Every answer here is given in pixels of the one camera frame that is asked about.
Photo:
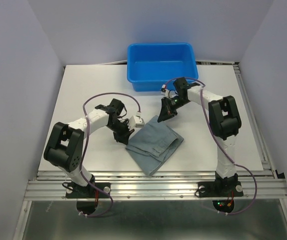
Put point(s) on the aluminium extrusion frame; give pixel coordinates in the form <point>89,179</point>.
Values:
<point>164,206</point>

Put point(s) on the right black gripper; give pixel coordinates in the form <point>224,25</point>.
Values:
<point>167,112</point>

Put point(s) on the light denim skirt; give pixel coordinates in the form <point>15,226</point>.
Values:
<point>153,145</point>

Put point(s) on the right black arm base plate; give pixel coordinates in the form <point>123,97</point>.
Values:
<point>213,189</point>

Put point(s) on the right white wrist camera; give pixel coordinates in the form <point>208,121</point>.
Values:
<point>166,92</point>

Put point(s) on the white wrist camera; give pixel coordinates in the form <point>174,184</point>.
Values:
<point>135,122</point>
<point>166,92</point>

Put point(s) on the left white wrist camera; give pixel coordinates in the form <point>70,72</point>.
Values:
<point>135,122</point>

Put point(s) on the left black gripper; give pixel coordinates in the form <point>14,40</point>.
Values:
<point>123,138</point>

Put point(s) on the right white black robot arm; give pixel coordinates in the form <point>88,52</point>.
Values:
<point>223,121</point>

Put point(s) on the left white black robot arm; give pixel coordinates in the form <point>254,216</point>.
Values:
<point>65,146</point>

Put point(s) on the blue plastic bin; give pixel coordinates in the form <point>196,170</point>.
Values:
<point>151,65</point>

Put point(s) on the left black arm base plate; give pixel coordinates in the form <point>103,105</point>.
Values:
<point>74,191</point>

